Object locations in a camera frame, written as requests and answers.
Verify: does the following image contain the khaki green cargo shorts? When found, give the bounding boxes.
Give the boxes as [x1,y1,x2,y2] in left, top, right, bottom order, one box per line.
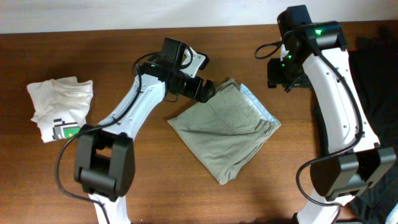
[168,78,281,185]

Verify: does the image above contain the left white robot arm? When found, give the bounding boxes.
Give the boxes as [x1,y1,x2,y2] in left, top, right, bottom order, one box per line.
[56,55,215,223]

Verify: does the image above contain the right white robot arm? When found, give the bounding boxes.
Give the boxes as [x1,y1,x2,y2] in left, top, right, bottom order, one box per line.
[277,20,396,223]

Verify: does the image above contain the black garment pile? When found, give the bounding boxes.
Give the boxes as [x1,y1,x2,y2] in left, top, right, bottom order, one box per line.
[349,25,397,223]

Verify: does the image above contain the white folded printed t-shirt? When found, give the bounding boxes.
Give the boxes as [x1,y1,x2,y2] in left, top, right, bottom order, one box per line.
[27,77,93,143]

